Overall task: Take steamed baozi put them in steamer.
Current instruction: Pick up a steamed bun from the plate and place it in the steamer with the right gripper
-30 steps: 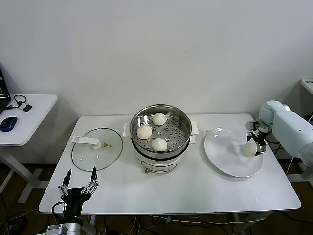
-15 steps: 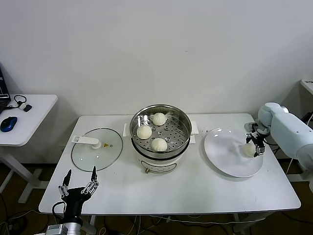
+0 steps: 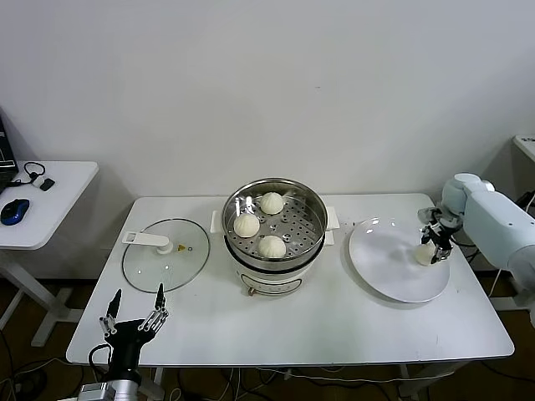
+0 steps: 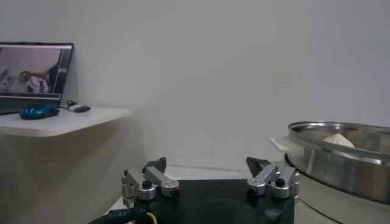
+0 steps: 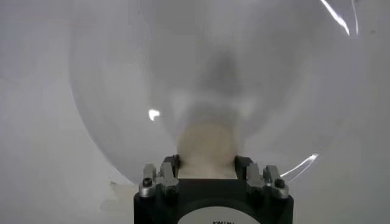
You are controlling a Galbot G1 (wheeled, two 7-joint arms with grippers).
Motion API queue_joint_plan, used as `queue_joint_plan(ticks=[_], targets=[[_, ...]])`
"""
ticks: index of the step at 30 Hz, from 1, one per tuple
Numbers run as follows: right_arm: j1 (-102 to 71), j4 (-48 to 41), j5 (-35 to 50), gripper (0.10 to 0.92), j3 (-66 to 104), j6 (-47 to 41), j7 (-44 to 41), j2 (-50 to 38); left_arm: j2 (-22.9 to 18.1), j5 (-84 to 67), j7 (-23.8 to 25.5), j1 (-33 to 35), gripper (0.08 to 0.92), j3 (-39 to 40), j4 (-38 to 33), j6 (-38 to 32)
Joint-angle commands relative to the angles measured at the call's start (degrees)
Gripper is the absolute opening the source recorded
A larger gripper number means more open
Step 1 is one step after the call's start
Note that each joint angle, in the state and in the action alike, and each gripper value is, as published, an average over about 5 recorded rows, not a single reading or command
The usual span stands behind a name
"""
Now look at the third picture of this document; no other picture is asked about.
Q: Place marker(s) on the white table leg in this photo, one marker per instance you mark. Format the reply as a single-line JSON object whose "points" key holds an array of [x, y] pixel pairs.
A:
{"points": [[405, 380], [158, 378]]}

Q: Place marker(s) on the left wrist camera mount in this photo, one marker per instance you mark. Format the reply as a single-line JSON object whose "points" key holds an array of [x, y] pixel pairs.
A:
{"points": [[97, 392]]}

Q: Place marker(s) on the white electric cooker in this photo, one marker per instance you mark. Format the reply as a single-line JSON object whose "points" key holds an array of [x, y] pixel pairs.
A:
{"points": [[267, 284]]}

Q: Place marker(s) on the white round plate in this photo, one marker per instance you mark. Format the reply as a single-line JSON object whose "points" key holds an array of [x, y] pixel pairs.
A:
{"points": [[384, 267]]}

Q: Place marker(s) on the blue computer mouse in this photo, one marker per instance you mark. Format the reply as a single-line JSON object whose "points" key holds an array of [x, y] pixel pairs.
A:
{"points": [[14, 211]]}

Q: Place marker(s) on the small white adapter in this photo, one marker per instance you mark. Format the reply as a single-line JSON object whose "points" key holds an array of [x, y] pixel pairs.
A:
{"points": [[39, 181]]}

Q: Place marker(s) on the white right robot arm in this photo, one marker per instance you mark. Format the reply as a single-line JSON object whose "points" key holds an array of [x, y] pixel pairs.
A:
{"points": [[493, 217]]}

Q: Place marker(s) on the black laptop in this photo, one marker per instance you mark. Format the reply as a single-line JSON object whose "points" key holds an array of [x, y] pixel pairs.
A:
{"points": [[6, 158]]}

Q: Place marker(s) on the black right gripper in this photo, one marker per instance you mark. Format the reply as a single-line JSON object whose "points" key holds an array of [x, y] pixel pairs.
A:
{"points": [[442, 234]]}

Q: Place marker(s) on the small black device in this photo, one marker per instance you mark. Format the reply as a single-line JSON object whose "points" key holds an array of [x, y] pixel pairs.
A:
{"points": [[49, 184]]}

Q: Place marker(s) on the white side table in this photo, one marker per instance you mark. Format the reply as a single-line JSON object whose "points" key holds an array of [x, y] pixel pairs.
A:
{"points": [[62, 209]]}

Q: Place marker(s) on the stainless steel steamer basket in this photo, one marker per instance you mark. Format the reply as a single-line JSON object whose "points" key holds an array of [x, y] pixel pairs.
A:
{"points": [[301, 242]]}

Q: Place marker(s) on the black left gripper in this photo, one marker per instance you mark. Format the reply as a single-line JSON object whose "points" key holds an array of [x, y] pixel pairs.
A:
{"points": [[126, 340]]}

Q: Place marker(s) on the white steamed baozi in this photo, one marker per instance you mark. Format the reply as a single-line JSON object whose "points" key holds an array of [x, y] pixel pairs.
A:
{"points": [[246, 225], [424, 255], [271, 246], [272, 203]]}

